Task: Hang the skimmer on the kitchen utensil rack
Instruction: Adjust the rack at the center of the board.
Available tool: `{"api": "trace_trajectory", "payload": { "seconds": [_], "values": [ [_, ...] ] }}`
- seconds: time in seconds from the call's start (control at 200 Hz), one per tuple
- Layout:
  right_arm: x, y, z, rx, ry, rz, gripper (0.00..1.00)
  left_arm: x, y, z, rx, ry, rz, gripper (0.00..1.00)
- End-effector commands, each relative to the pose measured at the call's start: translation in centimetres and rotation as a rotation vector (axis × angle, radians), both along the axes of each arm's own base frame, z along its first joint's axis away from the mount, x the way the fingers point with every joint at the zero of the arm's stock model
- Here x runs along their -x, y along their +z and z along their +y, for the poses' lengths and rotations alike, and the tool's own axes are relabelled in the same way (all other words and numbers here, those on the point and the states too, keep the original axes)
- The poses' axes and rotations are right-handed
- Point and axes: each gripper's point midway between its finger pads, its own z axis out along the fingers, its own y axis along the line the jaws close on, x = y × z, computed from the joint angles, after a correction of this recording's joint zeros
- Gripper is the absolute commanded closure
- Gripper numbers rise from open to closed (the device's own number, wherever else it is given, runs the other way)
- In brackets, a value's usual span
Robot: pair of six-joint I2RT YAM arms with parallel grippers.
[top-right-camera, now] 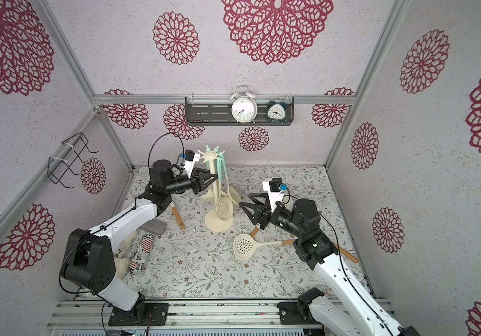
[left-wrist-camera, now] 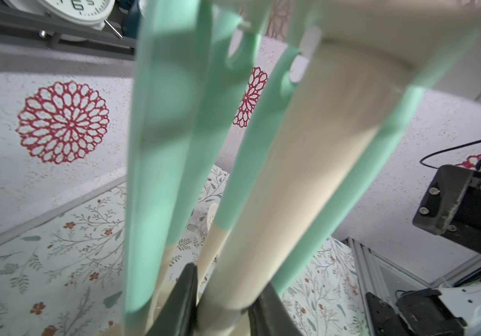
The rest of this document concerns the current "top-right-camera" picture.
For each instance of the dark green alarm clock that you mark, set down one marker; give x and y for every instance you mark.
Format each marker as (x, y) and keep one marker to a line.
(276, 111)

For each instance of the flag pattern packet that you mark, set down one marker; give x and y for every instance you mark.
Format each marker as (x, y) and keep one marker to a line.
(141, 254)

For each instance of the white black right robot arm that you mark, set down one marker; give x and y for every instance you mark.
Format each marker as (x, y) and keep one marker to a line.
(362, 314)

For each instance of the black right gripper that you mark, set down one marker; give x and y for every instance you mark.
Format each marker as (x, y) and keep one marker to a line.
(268, 214)

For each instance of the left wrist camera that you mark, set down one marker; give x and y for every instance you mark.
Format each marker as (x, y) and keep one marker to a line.
(190, 158)

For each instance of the white teddy bear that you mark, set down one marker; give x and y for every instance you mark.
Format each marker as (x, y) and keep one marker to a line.
(122, 255)

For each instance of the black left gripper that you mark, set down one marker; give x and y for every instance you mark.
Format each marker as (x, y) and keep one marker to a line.
(198, 180)

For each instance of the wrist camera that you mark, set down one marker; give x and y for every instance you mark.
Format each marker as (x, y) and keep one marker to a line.
(276, 191)
(190, 158)

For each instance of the cream skimmer edge-on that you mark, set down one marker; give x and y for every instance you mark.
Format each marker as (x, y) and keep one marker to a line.
(245, 246)

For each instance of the white alarm clock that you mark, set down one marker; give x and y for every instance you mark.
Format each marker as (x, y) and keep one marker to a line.
(244, 107)

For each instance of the black wire wall rack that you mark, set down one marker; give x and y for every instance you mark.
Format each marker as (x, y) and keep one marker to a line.
(58, 167)

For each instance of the grey oblong case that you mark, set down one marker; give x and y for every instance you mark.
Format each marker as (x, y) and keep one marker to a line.
(155, 227)

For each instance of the cream utensil rack stand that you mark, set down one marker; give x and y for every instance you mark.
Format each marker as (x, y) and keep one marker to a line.
(214, 223)

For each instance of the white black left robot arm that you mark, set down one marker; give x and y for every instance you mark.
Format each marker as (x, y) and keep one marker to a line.
(89, 258)

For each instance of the lone skimmer orange handle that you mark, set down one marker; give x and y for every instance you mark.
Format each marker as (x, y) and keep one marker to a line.
(178, 218)

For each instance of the metal base rail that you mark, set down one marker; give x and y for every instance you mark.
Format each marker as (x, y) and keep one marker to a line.
(194, 317)

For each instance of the cream skimmer behind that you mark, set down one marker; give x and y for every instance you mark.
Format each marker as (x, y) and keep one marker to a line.
(345, 252)

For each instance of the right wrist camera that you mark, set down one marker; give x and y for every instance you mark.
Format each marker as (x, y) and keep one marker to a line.
(276, 191)

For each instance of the grey wall shelf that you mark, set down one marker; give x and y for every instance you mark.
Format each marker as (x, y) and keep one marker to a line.
(219, 114)

